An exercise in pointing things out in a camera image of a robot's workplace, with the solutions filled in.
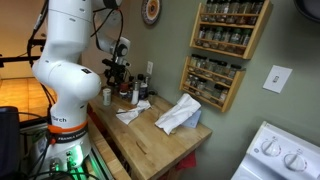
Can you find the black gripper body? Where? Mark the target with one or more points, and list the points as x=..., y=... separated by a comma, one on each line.
x=116, y=68

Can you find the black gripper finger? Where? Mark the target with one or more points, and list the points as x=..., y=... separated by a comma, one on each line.
x=111, y=80
x=120, y=80

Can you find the white spice shaker container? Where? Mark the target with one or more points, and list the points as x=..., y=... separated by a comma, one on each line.
x=107, y=97

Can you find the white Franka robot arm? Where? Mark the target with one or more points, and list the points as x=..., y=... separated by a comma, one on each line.
x=66, y=86

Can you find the steel pepper grinder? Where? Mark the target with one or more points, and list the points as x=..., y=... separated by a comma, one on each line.
x=147, y=79

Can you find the red lid spice jar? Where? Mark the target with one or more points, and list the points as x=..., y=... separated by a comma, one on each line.
x=124, y=87

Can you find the tall steel white mill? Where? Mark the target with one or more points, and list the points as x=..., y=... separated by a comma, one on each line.
x=135, y=95

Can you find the black bottle white label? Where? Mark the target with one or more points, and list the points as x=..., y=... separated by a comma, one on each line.
x=143, y=91

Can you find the crumpled white paper towel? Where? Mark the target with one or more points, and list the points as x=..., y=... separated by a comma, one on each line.
x=133, y=113

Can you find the crumpled white bag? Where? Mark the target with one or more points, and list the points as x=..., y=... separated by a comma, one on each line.
x=178, y=115

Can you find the glass spice jar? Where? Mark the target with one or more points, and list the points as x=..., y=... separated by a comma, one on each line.
x=256, y=8
x=226, y=36
x=189, y=80
x=232, y=8
x=202, y=33
x=201, y=84
x=193, y=60
x=235, y=36
x=218, y=35
x=218, y=8
x=223, y=96
x=211, y=65
x=201, y=62
x=220, y=67
x=209, y=8
x=209, y=34
x=244, y=9
x=246, y=38
x=233, y=70
x=195, y=81

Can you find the pale blue paper card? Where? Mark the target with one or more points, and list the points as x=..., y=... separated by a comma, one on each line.
x=195, y=121

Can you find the black stand bar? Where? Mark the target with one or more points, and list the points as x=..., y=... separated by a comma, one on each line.
x=13, y=60

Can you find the red cloth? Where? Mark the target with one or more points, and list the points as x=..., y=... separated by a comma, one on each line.
x=186, y=161

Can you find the black box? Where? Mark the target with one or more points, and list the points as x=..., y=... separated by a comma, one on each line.
x=8, y=140

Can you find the white stove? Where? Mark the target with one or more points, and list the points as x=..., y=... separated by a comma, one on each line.
x=253, y=166

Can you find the white stove knob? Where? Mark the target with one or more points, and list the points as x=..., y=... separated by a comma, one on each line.
x=295, y=162
x=270, y=148

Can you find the black hanging pan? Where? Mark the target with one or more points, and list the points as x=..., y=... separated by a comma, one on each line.
x=310, y=8

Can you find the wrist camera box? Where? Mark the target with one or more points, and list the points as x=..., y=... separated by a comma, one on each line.
x=127, y=63

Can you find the white wall outlet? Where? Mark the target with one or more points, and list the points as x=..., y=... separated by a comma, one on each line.
x=150, y=67

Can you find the decorative wall plate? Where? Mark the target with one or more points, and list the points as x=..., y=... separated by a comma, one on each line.
x=150, y=10

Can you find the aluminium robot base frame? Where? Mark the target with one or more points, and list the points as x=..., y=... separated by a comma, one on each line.
x=95, y=165

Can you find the wooden wall spice rack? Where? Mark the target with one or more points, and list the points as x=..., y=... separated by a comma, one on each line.
x=235, y=90
x=260, y=30

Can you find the white light switch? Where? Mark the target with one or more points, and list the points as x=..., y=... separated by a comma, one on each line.
x=276, y=79

